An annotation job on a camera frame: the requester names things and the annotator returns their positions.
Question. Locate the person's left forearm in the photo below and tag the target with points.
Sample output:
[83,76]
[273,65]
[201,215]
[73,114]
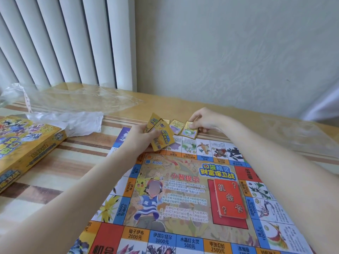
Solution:
[66,201]

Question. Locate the white crumpled plastic sheet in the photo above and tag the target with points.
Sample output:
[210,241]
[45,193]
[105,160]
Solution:
[79,124]

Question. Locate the person's left thumb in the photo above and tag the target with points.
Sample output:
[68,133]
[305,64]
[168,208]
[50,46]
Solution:
[154,133]

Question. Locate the person's right forearm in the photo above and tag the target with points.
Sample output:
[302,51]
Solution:
[280,169]

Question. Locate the yellow game box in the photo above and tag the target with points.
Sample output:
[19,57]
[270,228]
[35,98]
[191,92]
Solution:
[23,148]

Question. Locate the person's right hand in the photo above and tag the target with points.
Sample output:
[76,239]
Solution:
[210,119]

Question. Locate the purple picture game card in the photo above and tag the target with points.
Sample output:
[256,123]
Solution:
[176,126]

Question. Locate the striped beige tablecloth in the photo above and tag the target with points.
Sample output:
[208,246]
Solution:
[66,161]

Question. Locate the clear plastic sheet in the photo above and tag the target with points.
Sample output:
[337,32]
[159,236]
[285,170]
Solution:
[302,137]

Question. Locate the stack of red cards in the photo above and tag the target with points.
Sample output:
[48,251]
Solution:
[230,198]

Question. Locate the colourful paper game board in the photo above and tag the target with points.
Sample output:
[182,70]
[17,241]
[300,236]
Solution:
[185,203]

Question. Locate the stack of yellow cards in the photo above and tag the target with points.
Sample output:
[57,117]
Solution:
[163,137]

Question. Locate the white vertical blinds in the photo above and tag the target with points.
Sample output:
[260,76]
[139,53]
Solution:
[66,39]

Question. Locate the person's left hand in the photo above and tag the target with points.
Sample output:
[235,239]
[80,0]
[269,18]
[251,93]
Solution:
[135,141]

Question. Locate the clear plastic bag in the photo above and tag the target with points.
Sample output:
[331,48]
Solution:
[74,99]

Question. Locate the person's right fingers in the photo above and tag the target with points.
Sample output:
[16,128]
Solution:
[199,124]

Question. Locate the green picture game card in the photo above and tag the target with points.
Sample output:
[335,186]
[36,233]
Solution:
[188,132]

